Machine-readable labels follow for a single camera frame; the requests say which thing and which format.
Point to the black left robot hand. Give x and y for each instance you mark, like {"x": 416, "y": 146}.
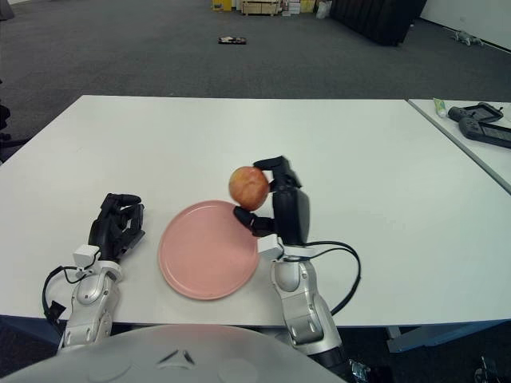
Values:
{"x": 105, "y": 231}

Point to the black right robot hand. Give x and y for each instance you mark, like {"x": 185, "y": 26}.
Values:
{"x": 293, "y": 215}

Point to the red yellow apple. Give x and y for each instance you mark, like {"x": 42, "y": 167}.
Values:
{"x": 247, "y": 187}

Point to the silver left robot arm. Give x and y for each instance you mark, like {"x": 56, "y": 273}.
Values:
{"x": 89, "y": 291}

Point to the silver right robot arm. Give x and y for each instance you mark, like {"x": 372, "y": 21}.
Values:
{"x": 295, "y": 287}

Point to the pink round plate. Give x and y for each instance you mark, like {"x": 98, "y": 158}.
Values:
{"x": 207, "y": 255}

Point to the grey robot torso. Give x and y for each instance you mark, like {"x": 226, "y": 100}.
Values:
{"x": 159, "y": 359}

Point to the green white tube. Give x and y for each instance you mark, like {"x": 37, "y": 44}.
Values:
{"x": 440, "y": 107}

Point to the black flat floor item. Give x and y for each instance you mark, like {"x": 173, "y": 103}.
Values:
{"x": 231, "y": 40}

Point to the black handheld controller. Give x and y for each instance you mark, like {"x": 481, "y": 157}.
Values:
{"x": 479, "y": 133}
{"x": 479, "y": 111}

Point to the white cardboard box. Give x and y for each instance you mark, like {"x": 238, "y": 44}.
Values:
{"x": 290, "y": 8}

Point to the white plastic bag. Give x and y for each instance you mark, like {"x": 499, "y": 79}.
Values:
{"x": 323, "y": 10}

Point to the pale yellow carton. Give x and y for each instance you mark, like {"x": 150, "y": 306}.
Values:
{"x": 307, "y": 5}

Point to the wooden crate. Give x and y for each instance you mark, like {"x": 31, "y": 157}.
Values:
{"x": 259, "y": 7}

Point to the black cabinet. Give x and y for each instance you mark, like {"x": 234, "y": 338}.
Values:
{"x": 375, "y": 20}

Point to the yellow black box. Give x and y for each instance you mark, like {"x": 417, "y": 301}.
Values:
{"x": 220, "y": 5}

